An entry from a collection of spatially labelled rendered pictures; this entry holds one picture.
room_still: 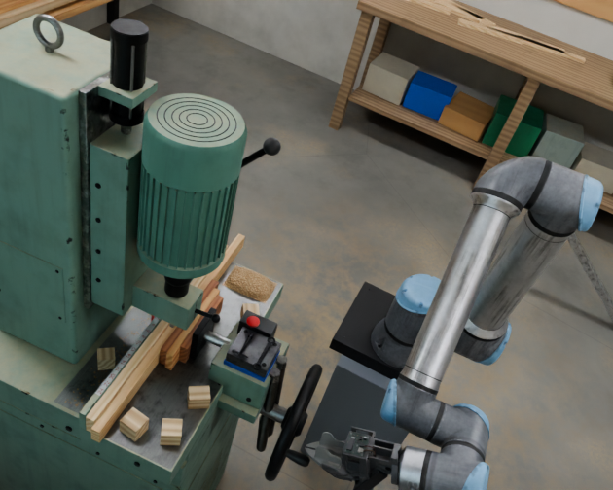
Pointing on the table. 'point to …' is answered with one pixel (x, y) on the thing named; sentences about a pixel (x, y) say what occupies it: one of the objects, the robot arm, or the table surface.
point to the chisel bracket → (148, 294)
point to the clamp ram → (205, 335)
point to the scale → (126, 357)
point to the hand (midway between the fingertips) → (310, 451)
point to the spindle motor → (188, 183)
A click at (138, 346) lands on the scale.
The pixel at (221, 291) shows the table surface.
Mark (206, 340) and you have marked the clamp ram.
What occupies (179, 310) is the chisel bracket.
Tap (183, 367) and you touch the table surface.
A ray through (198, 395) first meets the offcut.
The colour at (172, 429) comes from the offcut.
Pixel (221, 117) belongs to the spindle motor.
